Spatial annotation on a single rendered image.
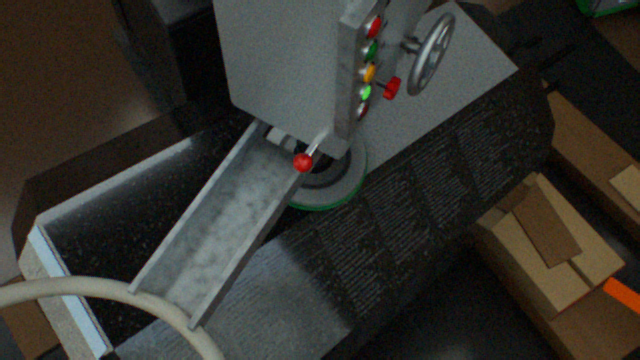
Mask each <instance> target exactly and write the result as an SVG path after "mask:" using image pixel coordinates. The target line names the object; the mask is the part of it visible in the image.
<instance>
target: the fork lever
mask: <svg viewBox="0 0 640 360"><path fill-rule="evenodd" d="M270 125H271V124H269V123H267V122H265V121H263V120H261V119H259V118H256V119H255V120H254V122H253V123H252V124H251V126H250V127H249V128H248V130H247V131H246V132H245V134H244V135H243V136H242V138H241V139H240V140H239V142H238V143H237V144H236V146H235V147H234V148H233V150H232V151H231V152H230V154H229V155H228V156H227V158H226V159H225V160H224V162H223V163H222V164H221V166H220V167H219V168H218V170H217V171H216V172H215V174H214V175H213V176H212V178H211V179H210V180H209V182H208V183H207V184H206V186H205V187H204V188H203V190H202V191H201V192H200V194H199V195H198V196H197V198H196V199H195V200H194V202H193V203H192V204H191V206H190V207H189V208H188V210H187V211H186V212H185V214H184V215H183V216H182V218H181V219H180V220H179V222H178V223H177V224H176V226H175V227H174V228H173V230H172V231H171V232H170V234H169V235H168V236H167V238H166V239H165V240H164V242H163V243H162V245H161V246H160V247H159V249H158V250H157V251H156V253H155V254H153V255H152V257H151V258H150V259H149V261H148V262H147V263H146V265H145V266H144V267H143V269H142V270H141V271H140V273H139V274H138V275H137V277H136V278H135V279H134V281H133V282H132V283H131V285H130V286H129V287H128V289H127V291H128V293H129V294H131V295H132V296H135V295H136V294H137V293H138V292H139V291H140V290H141V289H145V290H148V291H150V292H152V293H154V294H157V295H159V296H160V297H162V298H164V299H166V300H168V301H169V302H171V303H173V304H174V305H176V306H177V307H179V308H180V309H182V310H183V311H184V312H186V313H187V314H188V315H189V316H191V317H192V318H191V319H190V321H189V322H188V323H187V325H186V328H187V330H189V331H191V332H194V331H195V329H196V328H197V327H198V326H201V327H202V328H204V326H205V324H206V322H207V321H208V319H209V318H210V316H211V315H212V313H213V312H214V311H215V310H216V309H217V308H218V306H219V305H220V303H221V302H222V300H223V299H224V297H225V296H226V294H227V293H228V291H229V290H230V289H231V287H232V286H233V284H234V283H235V281H236V280H237V278H238V277H239V275H240V274H241V272H242V271H243V270H244V268H245V267H246V265H247V264H248V262H249V261H250V259H251V258H252V256H253V255H254V253H255V252H256V251H257V249H258V248H259V246H260V245H261V243H262V242H263V240H264V239H265V237H266V236H267V234H268V233H269V232H270V230H271V229H272V227H273V226H274V224H275V223H276V221H277V220H278V218H279V215H280V214H281V213H282V212H283V211H284V209H285V208H286V206H287V205H288V203H289V202H290V200H291V199H292V197H293V196H294V195H295V193H296V192H297V190H298V189H299V187H300V186H301V184H302V183H303V181H304V180H305V178H306V177H307V176H308V174H309V173H310V171H311V170H312V168H313V167H314V165H315V164H316V162H317V161H318V159H319V158H320V157H321V155H322V154H323V153H322V152H321V151H319V150H316V152H315V153H314V155H313V156H312V161H313V165H312V168H311V169H310V170H309V171H308V172H306V173H299V172H297V171H296V170H295V169H294V167H293V159H294V157H295V156H296V155H294V154H292V153H291V152H289V151H287V150H285V149H283V148H281V147H279V146H278V145H277V144H275V143H273V142H271V141H269V140H267V139H266V138H264V137H262V136H263V135H264V133H265V132H266V130H267V129H268V128H269V126H270Z"/></svg>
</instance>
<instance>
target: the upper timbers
mask: <svg viewBox="0 0 640 360"><path fill-rule="evenodd" d="M535 182H536V183H537V185H538V186H539V188H540V189H541V191H542V192H543V194H545V195H546V197H547V198H548V200H549V201H550V203H551V204H552V206H553V207H554V209H555V210H556V212H557V213H558V215H559V216H560V218H561V219H562V221H563V222H564V224H565V225H566V227H567V228H568V230H569V231H570V233H571V234H572V236H573V237H574V239H575V240H576V242H577V244H578V245H579V247H580V248H581V250H582V251H583V253H582V254H580V255H578V256H576V257H573V258H571V259H569V260H567V261H565V262H563V263H561V264H559V265H557V266H555V267H553V268H551V269H548V267H547V266H546V264H545V262H544V261H543V259H542V258H541V256H540V255H539V253H538V251H537V250H535V248H534V247H533V245H532V244H531V242H530V240H529V239H528V237H527V236H526V234H525V233H524V231H523V229H522V228H521V226H520V225H519V223H518V222H517V220H516V218H515V217H514V215H513V214H512V212H510V213H508V214H507V215H506V216H505V217H504V218H503V219H502V220H501V221H500V222H499V223H498V224H496V225H495V226H494V227H493V228H492V229H491V230H490V231H489V232H488V233H487V234H486V235H484V236H483V237H482V238H481V240H482V241H483V242H484V243H485V245H486V246H487V247H488V248H489V249H490V251H491V252H492V253H493V254H494V256H495V257H496V258H497V259H498V261H499V262H500V263H501V264H502V265H503V267H504V268H505V269H506V270H507V272H508V273H509V274H510V275H511V276H512V278H513V279H514V280H515V281H516V283H517V284H518V285H519V286H520V288H521V289H523V290H524V291H525V292H526V294H527V295H528V296H529V297H530V299H531V300H532V301H533V302H534V304H535V305H536V306H537V307H538V308H539V310H540V311H541V312H542V313H543V315H544V316H545V317H546V318H547V320H548V321H550V322H551V321H552V320H554V319H555V318H556V317H558V316H559V315H560V314H562V313H563V312H565V311H566V310H567V309H569V308H570V307H572V306H573V305H574V304H576V303H577V302H579V301H580V300H581V299H582V298H583V297H584V296H587V295H588V294H589V293H591V292H592V291H593V290H595V289H597V288H598V287H599V286H601V285H602V284H603V283H605V282H606V281H607V280H608V279H609V278H610V276H611V277H613V276H614V275H615V274H616V273H617V272H618V271H619V270H620V269H621V268H622V267H623V266H625V262H624V261H623V260H622V259H621V258H620V257H619V256H618V255H617V254H616V253H615V252H614V250H613V249H612V248H611V247H610V246H609V245H608V244H607V243H606V242H604V241H603V240H602V239H601V238H600V236H599V235H598V234H597V233H596V232H595V231H594V230H593V229H592V228H591V227H590V226H589V225H588V223H587V222H586V221H585V220H584V219H583V218H582V217H581V216H580V215H579V214H578V213H577V212H576V211H575V209H574V208H573V207H572V206H571V205H570V204H569V203H568V202H567V201H566V200H565V199H564V198H563V196H562V195H561V194H560V193H559V192H558V191H557V190H556V189H555V188H554V187H553V186H552V185H551V184H550V182H549V181H548V180H547V179H546V178H545V177H543V176H542V175H541V174H540V173H539V175H538V176H537V178H536V180H535Z"/></svg>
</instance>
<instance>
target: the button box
mask: <svg viewBox="0 0 640 360"><path fill-rule="evenodd" d="M385 6H386V0H362V1H361V2H360V3H359V5H358V6H357V8H356V9H355V10H354V11H353V12H352V13H350V14H348V15H346V14H344V15H342V16H341V18H340V19H339V22H338V44H337V65H336V87H335V109H334V131H333V134H334V136H336V137H338V138H340V139H342V140H344V141H346V142H348V141H349V140H350V139H351V137H352V136H353V134H354V133H355V131H356V130H357V128H358V126H359V125H360V123H361V122H362V120H363V119H364V117H365V116H366V115H365V116H364V117H363V118H362V120H361V121H359V122H357V115H358V113H359V111H360V109H361V107H362V105H363V104H364V102H365V101H366V100H369V102H370V103H369V107H368V111H369V110H370V108H371V107H372V105H373V99H374V91H375V83H376V75H377V68H378V60H379V52H380V45H381V37H382V29H383V22H384V14H385ZM376 14H379V15H380V20H381V26H380V29H379V31H378V33H377V34H376V36H375V37H374V38H376V39H377V44H378V50H377V52H376V55H375V56H374V58H373V59H372V60H371V61H374V66H375V72H374V75H373V77H372V78H371V80H370V81H371V82H372V86H371V89H370V94H369V95H368V97H367V98H366V99H365V100H364V102H363V103H362V104H359V102H358V100H359V96H360V94H361V92H362V90H363V88H364V86H365V85H366V84H367V83H365V84H363V85H361V83H360V80H361V76H362V74H363V72H364V70H365V68H366V66H367V65H368V63H369V62H370V61H369V62H367V63H365V64H364V63H363V62H362V59H363V55H364V52H365V50H366V48H367V46H368V45H369V43H370V42H371V40H372V39H374V38H370V39H369V40H368V41H366V40H365V32H366V30H367V27H368V25H369V23H370V21H371V20H372V18H373V17H374V16H375V15H376ZM368 111H367V113H368ZM367 113H366V114H367Z"/></svg>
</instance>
